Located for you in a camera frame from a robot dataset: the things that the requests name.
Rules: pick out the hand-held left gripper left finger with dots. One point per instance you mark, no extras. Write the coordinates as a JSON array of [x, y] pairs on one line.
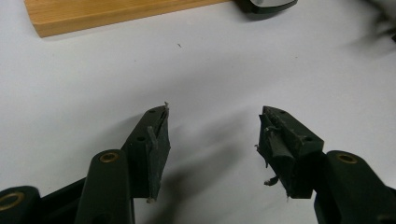
[[154, 155]]

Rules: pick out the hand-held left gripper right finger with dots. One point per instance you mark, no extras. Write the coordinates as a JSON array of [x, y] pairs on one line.
[[289, 155]]

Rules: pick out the three-tier wooden shoe rack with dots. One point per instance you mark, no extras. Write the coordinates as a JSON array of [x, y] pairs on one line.
[[93, 14]]

